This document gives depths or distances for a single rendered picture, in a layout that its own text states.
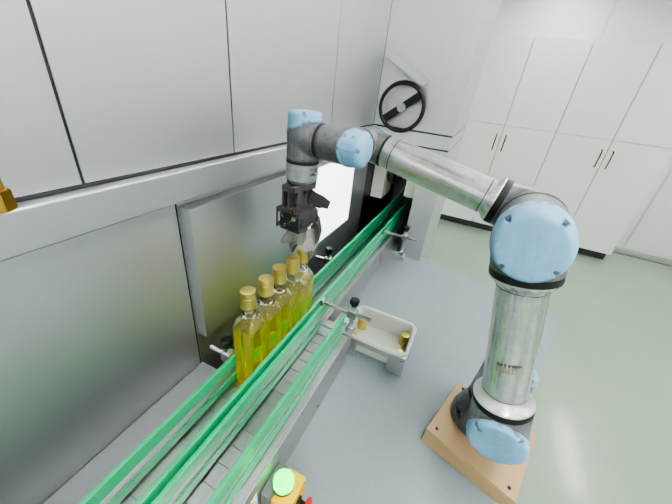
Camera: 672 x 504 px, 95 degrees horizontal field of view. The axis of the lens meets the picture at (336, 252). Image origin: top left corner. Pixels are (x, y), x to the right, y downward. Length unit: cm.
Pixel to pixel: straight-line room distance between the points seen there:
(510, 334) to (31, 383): 78
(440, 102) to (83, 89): 130
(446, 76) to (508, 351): 119
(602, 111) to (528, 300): 388
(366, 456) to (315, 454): 13
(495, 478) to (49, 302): 96
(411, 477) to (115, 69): 100
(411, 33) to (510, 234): 120
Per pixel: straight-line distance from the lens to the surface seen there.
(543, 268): 56
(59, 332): 66
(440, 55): 158
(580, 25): 484
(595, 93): 439
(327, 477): 91
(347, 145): 64
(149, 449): 76
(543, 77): 432
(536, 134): 434
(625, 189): 461
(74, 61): 58
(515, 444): 77
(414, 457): 97
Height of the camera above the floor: 157
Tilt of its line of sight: 29 degrees down
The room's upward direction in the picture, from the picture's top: 7 degrees clockwise
